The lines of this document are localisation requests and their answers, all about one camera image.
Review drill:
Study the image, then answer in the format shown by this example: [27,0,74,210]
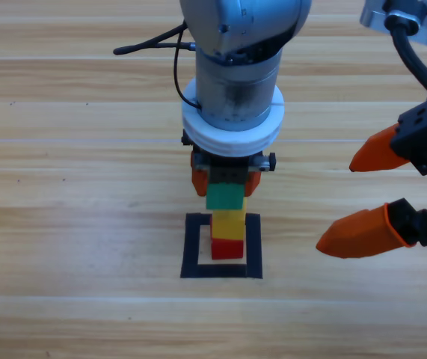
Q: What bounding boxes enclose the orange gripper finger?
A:
[315,197,427,260]
[348,100,427,177]
[190,149,210,197]
[243,170,262,197]

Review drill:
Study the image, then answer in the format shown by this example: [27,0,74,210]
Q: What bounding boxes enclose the yellow cube block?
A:
[209,207,247,241]

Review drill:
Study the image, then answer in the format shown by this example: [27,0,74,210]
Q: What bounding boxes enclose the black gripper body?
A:
[181,129,277,186]

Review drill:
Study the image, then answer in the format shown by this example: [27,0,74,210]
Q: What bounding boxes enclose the green cube block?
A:
[205,182,245,210]

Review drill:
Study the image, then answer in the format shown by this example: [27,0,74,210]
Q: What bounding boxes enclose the red cube block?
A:
[210,237,245,260]

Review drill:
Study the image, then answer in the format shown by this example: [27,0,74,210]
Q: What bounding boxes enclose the black tape square outline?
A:
[179,212,264,280]

